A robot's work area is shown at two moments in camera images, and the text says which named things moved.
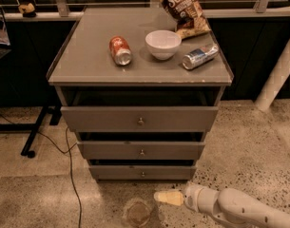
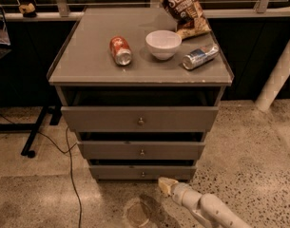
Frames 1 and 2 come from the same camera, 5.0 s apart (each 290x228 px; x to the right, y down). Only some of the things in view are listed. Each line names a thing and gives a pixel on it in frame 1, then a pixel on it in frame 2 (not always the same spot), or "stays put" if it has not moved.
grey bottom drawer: (142, 172) stays put
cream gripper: (191, 198) -> (177, 190)
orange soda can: (120, 50) stays put
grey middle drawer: (141, 149) stays put
